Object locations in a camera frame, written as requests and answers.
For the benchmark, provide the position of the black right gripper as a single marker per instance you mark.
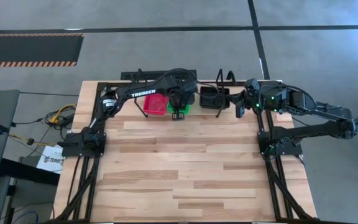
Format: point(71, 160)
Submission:
point(252, 102)

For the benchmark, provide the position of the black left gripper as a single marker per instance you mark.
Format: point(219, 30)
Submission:
point(180, 101)

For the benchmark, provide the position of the red plastic basket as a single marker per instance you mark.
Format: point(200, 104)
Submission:
point(154, 105)

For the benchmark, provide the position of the black plastic basket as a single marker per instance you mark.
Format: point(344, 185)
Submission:
point(211, 101)

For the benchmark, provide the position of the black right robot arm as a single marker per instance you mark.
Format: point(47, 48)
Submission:
point(309, 130)

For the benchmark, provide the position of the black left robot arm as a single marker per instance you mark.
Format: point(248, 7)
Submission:
point(141, 93)

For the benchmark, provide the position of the white printed paper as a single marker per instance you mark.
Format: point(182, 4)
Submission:
point(51, 160)

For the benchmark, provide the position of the black stand base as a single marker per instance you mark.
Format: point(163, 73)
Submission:
point(26, 171)

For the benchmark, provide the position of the black hazard-striped floor mat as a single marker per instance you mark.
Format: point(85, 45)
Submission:
point(26, 49)

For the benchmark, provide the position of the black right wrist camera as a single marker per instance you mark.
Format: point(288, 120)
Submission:
point(252, 84)

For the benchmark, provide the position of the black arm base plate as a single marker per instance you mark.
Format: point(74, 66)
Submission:
point(287, 151)
point(70, 151)

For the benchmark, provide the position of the black aluminium rig frame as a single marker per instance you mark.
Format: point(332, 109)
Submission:
point(102, 84)

